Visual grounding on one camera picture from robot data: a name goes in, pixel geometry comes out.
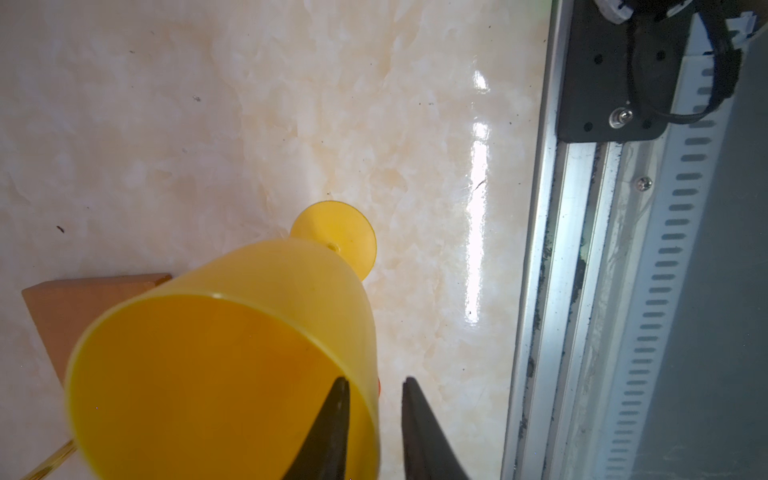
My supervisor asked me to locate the wooden rack base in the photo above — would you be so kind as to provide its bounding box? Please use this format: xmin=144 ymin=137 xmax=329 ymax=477
xmin=22 ymin=273 xmax=172 ymax=382

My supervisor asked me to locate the gold wire glass rack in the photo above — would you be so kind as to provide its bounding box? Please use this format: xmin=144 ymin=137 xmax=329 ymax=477
xmin=22 ymin=440 xmax=77 ymax=480

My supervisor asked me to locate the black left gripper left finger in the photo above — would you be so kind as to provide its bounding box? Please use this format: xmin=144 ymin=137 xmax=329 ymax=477
xmin=283 ymin=377 xmax=351 ymax=480

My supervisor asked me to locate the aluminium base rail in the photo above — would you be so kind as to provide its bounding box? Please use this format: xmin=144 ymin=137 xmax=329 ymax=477
xmin=501 ymin=1 xmax=767 ymax=479

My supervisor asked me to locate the yellow plastic wine glass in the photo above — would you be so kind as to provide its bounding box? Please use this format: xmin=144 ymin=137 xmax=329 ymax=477
xmin=65 ymin=201 xmax=380 ymax=479

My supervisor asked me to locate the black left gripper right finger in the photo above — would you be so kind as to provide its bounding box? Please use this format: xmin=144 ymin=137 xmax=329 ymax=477
xmin=401 ymin=377 xmax=468 ymax=480

